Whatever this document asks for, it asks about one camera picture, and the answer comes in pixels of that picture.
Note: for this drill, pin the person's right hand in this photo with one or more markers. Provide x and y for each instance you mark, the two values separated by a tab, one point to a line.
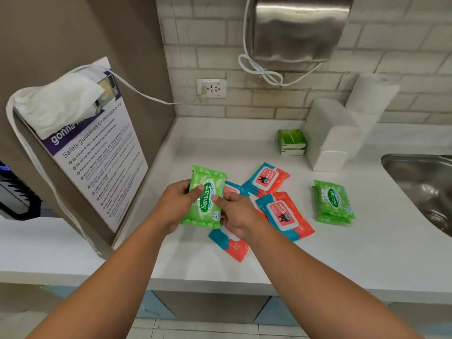
242	217

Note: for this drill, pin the person's left hand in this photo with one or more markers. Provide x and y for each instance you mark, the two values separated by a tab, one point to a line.
169	208

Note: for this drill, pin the person's left thumb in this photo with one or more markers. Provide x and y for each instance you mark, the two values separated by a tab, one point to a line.
196	193

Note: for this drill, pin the person's right thumb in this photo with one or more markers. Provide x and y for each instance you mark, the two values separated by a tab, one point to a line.
233	197

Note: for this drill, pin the green wet wipes packet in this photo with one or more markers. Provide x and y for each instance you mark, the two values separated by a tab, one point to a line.
328	219
333	199
206	197

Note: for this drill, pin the person's left forearm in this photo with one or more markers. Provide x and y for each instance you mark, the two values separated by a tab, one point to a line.
106	289

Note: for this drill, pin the person's right forearm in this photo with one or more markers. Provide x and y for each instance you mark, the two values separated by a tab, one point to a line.
317	289

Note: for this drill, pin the red and blue wipes packet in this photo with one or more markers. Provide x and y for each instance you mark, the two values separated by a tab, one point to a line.
286	217
235	248
266	180
233	188

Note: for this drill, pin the green tissue box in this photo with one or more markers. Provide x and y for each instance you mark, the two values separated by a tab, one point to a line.
292	152
290	138

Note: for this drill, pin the microwave guidelines poster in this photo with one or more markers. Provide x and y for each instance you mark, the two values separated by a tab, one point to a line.
102	165

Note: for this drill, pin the grey base cabinet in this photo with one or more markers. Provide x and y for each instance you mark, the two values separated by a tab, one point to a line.
212	307

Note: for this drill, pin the stack of white paper napkins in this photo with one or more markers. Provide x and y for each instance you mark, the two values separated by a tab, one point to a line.
330	135

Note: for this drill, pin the white crumpled paper towel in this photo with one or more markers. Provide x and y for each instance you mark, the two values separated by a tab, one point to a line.
56	102

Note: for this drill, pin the white paper towel roll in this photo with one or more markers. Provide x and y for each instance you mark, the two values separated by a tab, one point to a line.
372	98

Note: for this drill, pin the black microwave oven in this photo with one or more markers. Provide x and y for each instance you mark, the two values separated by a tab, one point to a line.
16	194

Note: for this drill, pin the stainless steel hand dryer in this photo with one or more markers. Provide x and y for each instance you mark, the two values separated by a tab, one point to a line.
300	28

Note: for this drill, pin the stainless steel sink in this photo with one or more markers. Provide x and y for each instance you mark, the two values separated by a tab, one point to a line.
423	190

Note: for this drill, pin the white wall socket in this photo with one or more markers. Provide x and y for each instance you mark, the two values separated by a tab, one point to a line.
212	88

